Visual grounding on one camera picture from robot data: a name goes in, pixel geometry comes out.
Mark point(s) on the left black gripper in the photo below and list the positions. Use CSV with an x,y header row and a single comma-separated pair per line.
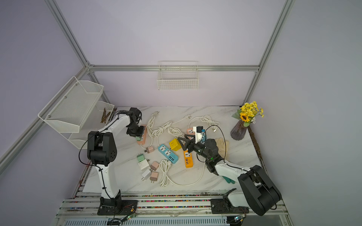
x,y
139,134

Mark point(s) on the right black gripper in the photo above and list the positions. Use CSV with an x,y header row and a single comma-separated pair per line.
x,y
189,142

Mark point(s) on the orange power strip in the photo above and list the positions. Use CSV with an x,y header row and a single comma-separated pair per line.
x,y
188,159

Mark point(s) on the pink charger plug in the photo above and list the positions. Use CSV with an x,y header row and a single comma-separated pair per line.
x,y
154,166
149,149
154,176

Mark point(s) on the yellow cube socket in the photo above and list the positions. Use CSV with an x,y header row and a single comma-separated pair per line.
x,y
175,145

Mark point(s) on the white charger plug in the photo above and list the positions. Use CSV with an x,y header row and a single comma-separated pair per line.
x,y
143,165
146,174

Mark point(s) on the blue power strip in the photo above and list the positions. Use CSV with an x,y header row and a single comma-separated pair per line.
x,y
168,154

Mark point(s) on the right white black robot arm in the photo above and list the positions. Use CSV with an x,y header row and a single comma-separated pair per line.
x,y
258,193

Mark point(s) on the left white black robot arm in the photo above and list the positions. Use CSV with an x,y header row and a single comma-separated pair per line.
x,y
102,148

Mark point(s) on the beige work glove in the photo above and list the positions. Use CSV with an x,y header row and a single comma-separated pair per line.
x,y
223,147

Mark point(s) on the pink power strip left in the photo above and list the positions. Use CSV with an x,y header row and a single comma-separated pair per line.
x,y
142,139

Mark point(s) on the pink power strip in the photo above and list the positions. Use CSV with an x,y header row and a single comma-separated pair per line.
x,y
190,131
142,139

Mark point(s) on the pink power strip right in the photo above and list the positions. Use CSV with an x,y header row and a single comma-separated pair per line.
x,y
190,131

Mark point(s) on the brown twigs on shelf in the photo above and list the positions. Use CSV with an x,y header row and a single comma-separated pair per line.
x,y
105,116

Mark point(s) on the dark purple glass vase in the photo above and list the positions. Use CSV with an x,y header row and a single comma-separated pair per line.
x,y
238,132

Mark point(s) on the green rubber glove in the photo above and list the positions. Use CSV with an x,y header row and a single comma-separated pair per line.
x,y
228,180

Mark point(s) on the yellow artificial flower bouquet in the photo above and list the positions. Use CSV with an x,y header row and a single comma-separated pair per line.
x,y
247,113

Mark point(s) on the white two-tier mesh shelf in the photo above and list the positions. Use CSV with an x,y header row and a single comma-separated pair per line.
x,y
76,110

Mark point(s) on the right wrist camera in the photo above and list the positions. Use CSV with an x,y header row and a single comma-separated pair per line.
x,y
200,134

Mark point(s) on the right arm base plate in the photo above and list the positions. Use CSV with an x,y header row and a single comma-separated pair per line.
x,y
222,206

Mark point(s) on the white wire wall basket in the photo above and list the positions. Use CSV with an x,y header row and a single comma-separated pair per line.
x,y
178,75

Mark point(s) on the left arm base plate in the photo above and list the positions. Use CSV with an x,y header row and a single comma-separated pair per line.
x,y
117,207

